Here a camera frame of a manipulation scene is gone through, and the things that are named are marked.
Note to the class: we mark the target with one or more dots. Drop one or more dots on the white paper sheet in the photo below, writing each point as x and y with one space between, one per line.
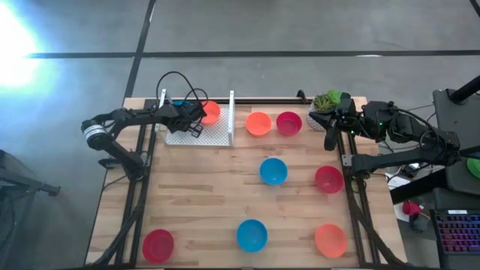
397 182

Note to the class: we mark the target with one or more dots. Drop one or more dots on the red mini bowl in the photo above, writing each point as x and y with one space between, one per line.
158 246
329 179
289 123

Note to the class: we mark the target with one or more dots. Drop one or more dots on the potted succulent, patterned white pot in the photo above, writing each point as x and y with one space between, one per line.
323 102

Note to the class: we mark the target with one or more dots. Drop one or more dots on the black table clamp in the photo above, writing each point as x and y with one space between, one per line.
301 94

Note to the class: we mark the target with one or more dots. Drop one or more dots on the black pole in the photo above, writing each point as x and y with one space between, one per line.
467 89

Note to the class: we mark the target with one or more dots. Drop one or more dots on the small black floor object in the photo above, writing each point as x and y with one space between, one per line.
418 224

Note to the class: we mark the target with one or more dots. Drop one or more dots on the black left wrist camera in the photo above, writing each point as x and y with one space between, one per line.
195 111

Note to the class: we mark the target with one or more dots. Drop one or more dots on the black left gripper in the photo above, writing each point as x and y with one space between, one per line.
176 120

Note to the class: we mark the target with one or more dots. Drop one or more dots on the dark grey side table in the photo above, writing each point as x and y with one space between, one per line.
444 108

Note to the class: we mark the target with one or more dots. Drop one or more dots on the orange mini bowl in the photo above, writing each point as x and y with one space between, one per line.
213 112
331 240
258 124

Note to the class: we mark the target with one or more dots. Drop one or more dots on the blue mini bowl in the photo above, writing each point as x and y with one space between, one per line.
252 236
273 171
179 103

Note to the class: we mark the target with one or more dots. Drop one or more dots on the black aluminium table frame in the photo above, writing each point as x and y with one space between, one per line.
270 101

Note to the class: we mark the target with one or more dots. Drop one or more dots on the white perforated rack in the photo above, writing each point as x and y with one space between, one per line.
219 135

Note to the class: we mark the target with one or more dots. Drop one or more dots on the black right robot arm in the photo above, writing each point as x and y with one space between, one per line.
405 159

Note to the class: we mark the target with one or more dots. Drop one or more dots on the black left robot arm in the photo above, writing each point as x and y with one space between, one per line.
127 114

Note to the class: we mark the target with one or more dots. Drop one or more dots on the black side table bar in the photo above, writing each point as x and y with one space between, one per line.
420 186

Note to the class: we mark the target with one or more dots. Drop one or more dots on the black floor stand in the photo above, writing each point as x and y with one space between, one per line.
37 185

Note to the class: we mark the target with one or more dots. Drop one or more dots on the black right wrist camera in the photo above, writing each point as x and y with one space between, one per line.
322 118

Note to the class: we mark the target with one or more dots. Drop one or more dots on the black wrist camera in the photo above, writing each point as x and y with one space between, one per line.
195 111
322 118

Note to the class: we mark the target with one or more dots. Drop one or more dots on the green round object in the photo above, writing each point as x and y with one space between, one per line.
474 167

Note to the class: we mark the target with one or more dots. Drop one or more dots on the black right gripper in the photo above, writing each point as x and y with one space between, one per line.
347 114

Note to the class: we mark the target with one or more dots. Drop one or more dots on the red floor object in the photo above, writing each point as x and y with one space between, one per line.
410 208

